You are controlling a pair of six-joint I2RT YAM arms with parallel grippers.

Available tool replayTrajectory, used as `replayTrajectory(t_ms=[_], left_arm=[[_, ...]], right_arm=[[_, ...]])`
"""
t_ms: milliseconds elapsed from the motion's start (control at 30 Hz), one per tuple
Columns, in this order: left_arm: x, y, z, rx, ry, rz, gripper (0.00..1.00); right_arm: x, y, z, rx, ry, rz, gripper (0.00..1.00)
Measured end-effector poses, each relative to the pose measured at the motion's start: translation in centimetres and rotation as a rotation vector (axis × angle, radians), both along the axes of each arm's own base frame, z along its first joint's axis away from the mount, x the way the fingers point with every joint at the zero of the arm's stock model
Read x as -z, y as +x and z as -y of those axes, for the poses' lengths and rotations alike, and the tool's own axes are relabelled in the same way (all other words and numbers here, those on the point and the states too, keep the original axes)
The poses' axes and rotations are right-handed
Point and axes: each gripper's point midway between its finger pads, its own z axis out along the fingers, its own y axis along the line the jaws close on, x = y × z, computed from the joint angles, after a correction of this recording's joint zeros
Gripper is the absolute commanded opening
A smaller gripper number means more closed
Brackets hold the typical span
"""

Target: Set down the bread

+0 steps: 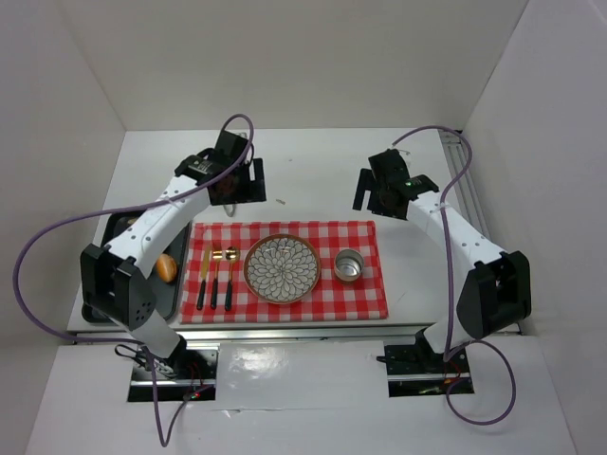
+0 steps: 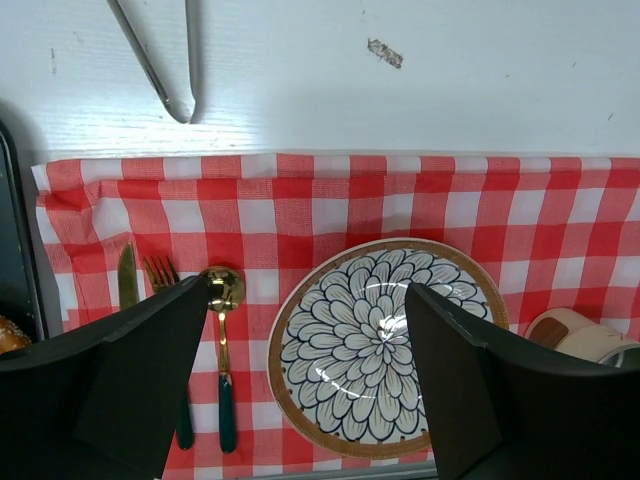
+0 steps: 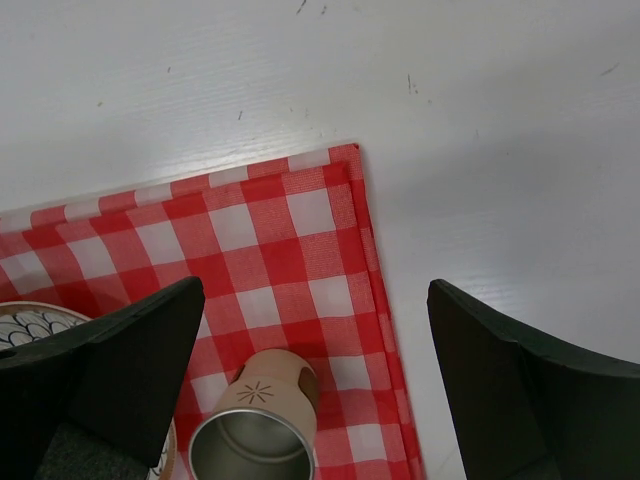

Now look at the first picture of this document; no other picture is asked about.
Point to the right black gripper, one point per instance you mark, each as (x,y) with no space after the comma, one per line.
(368,191)

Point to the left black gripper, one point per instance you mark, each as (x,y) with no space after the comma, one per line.
(253,179)

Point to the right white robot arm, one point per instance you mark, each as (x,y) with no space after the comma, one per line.
(491,287)

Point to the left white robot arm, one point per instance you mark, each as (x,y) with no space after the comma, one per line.
(115,275)

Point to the round bread roll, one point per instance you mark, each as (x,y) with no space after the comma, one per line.
(166,268)

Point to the metal cup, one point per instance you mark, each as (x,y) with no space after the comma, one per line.
(348,265)

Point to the patterned ceramic plate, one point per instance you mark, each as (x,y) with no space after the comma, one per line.
(282,269)

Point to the red checkered cloth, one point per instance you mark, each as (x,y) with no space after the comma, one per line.
(330,300)

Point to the dark baking tray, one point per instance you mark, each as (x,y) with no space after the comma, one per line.
(166,293)

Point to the gold fork black handle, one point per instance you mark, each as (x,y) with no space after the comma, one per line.
(217,256)

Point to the gold spoon black handle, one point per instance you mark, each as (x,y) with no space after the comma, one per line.
(232,256)

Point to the gold knife black handle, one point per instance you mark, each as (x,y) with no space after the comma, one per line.
(203,275)

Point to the aluminium rail right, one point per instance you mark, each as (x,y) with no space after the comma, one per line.
(464,190)

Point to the aluminium rail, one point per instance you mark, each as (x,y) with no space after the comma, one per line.
(302,333)
(464,190)

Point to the aluminium rail front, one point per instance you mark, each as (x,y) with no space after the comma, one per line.
(302,333)

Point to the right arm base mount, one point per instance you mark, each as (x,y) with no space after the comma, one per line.
(414,369)

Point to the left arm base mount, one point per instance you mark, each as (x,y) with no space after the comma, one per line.
(196,379)

